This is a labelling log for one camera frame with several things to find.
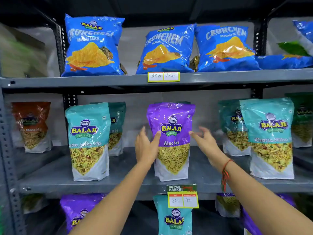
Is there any red thread bracelet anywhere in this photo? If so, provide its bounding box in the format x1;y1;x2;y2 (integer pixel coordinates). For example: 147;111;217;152
221;159;235;193

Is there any yellow-edged price label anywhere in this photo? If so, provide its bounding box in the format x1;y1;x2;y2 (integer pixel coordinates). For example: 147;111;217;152
147;72;180;83

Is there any purple snack packet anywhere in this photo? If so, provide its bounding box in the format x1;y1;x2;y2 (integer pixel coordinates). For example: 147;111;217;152
146;102;196;182
60;193;106;234
241;193;297;235
215;192;241;218

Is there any light teal snack packet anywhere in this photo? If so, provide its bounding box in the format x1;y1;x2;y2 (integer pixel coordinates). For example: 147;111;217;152
65;102;111;181
153;195;193;235
240;97;295;180

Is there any dark teal snack packet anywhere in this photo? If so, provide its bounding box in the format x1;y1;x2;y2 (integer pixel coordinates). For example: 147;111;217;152
90;102;127;157
218;99;251;156

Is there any dark green snack packet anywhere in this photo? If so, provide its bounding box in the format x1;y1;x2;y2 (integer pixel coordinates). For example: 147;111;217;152
285;92;313;148
21;193;48;214

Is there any blue chips packet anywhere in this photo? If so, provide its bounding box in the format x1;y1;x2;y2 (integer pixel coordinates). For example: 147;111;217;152
61;14;126;77
292;20;313;56
195;25;261;72
255;54;313;70
136;23;197;75

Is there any person's right forearm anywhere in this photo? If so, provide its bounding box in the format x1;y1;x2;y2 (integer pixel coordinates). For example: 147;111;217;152
214;159;313;235

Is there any person's left forearm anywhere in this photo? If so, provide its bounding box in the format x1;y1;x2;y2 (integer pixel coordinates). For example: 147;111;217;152
69;162;155;235

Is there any orange snack packet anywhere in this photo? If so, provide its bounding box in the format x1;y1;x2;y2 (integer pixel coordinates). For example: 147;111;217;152
11;102;52;154

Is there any blurred green packet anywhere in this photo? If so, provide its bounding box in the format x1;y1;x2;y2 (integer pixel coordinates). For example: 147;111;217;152
0;22;50;78

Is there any green and red price label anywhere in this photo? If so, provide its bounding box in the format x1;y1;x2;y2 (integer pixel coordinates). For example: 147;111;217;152
166;185;199;209

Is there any person's right hand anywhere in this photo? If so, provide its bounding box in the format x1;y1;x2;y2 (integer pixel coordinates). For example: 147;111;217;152
188;126;229;171

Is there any grey metal shelf rack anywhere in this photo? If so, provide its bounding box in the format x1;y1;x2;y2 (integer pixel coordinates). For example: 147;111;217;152
0;0;313;235

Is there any green chips packet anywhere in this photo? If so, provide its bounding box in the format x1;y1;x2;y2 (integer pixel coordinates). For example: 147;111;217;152
277;41;310;57

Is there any person's left hand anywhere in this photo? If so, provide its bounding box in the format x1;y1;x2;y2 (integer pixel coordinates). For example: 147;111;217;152
135;126;162;167

